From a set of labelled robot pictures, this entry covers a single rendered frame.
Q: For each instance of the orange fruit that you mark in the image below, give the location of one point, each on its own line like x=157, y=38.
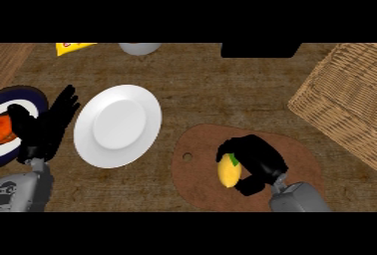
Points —
x=5, y=128

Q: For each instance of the white plate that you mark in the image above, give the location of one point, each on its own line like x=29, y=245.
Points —
x=117, y=125

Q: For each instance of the dark blue and white bowl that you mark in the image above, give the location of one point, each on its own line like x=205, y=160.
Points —
x=9, y=99

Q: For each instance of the wicker basket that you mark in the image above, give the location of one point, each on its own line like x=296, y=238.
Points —
x=344, y=99

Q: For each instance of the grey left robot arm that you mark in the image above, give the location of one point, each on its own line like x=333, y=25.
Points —
x=26, y=187

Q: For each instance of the grey round container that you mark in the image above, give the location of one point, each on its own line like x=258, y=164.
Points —
x=140, y=48

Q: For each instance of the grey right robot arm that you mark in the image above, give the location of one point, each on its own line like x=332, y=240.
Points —
x=298, y=196

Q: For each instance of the black appliance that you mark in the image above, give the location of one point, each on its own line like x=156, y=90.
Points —
x=261, y=50

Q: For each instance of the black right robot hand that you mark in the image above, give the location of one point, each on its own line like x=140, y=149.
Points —
x=259, y=156

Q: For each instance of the brown wooden cutting board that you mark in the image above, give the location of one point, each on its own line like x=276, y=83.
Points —
x=202, y=172

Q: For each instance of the yellow lemon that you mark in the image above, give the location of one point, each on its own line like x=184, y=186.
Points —
x=228, y=172

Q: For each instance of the yellow packet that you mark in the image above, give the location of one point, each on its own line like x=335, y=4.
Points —
x=69, y=48

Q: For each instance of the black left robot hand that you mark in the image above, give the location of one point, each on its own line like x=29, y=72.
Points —
x=48, y=127

